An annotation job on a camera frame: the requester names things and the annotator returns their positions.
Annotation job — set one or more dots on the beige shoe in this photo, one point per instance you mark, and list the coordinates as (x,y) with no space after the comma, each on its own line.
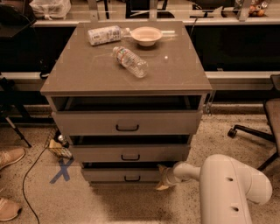
(8,209)
(10,157)

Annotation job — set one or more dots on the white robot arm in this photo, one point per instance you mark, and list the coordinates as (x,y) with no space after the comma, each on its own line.
(226,186)

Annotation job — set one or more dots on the grey top drawer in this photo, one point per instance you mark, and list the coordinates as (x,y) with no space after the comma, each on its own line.
(126,115)

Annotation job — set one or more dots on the upper beige shoe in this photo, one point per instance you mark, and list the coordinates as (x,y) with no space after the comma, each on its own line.
(10,157)

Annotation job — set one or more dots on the white-labelled plastic bottle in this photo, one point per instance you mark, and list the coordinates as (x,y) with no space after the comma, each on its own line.
(106,35)

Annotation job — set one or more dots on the lower beige shoe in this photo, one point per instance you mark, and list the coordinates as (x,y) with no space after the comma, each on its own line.
(8,209)

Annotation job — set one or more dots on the wire basket with items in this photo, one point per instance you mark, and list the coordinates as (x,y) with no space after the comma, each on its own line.
(57,144)

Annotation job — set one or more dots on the grey drawer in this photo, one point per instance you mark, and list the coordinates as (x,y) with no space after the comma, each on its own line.
(126,115)
(130,148)
(131,172)

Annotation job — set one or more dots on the grey middle drawer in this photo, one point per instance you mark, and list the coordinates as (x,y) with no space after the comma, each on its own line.
(130,148)

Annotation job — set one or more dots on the grey bottom drawer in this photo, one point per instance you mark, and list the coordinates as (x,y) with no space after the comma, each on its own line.
(131,172)

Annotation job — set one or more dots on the grey three-drawer cabinet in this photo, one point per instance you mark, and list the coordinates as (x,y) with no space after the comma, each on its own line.
(85,70)

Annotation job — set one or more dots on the clear plastic water bottle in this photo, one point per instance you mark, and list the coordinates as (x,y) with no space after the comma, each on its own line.
(129,60)

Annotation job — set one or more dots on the fruit bowl on shelf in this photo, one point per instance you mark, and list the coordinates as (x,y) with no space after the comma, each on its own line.
(257,8)

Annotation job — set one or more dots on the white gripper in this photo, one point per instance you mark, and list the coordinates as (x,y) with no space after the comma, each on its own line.
(168,177)

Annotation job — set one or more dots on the white plastic bag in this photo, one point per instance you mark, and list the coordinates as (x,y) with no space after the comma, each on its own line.
(51,9)

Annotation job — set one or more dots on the white paper bowl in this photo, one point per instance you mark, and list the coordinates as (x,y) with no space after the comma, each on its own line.
(146,36)

